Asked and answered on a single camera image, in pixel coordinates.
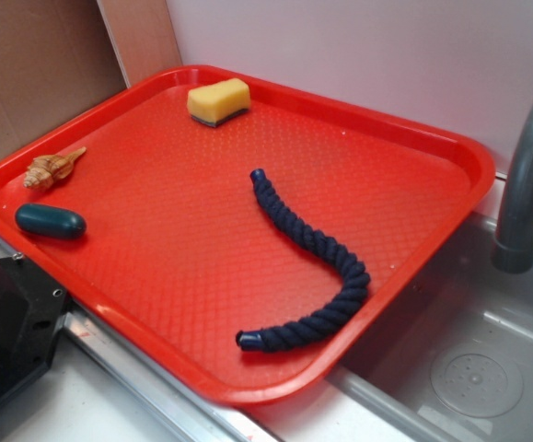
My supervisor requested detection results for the red plastic tray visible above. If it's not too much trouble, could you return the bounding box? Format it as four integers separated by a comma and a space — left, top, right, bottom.
0, 66, 495, 406

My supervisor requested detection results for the grey toy faucet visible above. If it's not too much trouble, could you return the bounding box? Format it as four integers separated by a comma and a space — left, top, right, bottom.
492, 105, 533, 273

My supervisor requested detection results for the brown cardboard panel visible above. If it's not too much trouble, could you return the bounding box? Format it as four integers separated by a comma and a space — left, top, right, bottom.
0, 1, 181, 159

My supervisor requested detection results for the grey plastic sink basin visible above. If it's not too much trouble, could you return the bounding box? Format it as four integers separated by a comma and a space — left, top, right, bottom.
330, 215, 533, 441

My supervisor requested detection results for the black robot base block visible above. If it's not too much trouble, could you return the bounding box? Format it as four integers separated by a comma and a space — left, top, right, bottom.
0, 253, 68, 406

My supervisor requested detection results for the dark teal oval capsule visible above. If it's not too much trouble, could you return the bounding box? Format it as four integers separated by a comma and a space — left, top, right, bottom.
15, 204, 87, 239

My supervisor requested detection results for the yellow sponge with grey pad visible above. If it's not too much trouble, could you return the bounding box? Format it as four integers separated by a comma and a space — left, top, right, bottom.
187, 78, 251, 127

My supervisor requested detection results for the tan spiral seashell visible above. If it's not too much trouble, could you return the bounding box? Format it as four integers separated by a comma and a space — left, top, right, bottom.
23, 146, 87, 191

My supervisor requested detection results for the dark blue twisted rope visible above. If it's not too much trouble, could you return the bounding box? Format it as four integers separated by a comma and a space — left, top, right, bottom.
235, 168, 372, 354

